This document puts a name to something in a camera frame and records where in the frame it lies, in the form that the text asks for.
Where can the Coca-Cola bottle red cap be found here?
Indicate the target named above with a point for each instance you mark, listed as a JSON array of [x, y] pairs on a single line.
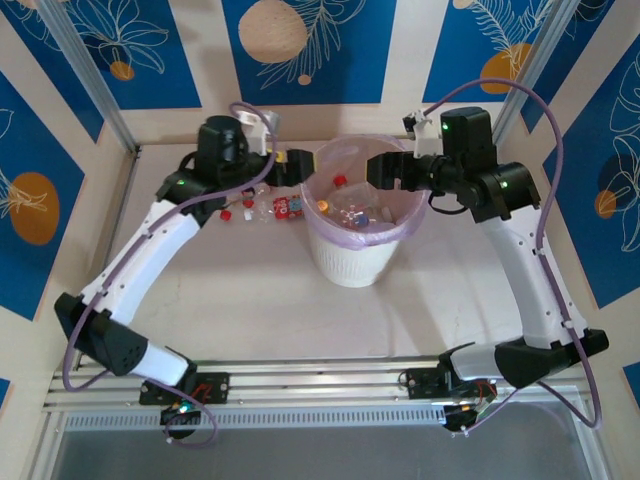
[[226, 215], [287, 207]]

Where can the milky small bottle red cap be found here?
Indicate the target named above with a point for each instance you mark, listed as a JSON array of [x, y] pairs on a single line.
[[340, 181]]

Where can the blue-cap clear plastic bottle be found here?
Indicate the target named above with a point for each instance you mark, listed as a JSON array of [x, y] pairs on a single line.
[[365, 220]]

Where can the white-cap bottle blue cartoon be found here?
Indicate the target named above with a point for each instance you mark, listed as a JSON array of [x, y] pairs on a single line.
[[248, 215]]

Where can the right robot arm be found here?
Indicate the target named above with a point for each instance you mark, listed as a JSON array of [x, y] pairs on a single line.
[[525, 280]]

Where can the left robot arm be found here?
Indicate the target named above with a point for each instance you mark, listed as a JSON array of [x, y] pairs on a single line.
[[140, 260]]

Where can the purple bin liner bag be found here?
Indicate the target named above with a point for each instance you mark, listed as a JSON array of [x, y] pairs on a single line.
[[380, 236]]

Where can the white plastic waste bin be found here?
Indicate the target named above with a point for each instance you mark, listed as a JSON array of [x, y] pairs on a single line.
[[350, 265]]

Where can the grey glossy panel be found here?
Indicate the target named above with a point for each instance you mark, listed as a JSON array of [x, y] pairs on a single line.
[[320, 455]]

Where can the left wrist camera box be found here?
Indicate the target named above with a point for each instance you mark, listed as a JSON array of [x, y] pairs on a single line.
[[255, 127]]

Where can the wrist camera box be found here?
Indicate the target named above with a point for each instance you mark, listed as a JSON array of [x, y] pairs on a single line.
[[425, 135], [255, 127]]

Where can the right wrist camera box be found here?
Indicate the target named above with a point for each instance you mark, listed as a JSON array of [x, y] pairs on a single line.
[[425, 135]]

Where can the aluminium frame post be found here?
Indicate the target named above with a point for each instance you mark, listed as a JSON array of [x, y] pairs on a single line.
[[530, 75], [85, 65]]

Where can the aluminium side rail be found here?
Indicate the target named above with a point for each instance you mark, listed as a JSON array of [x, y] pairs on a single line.
[[122, 200]]

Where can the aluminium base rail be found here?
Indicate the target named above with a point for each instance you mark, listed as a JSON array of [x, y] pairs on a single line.
[[320, 380]]

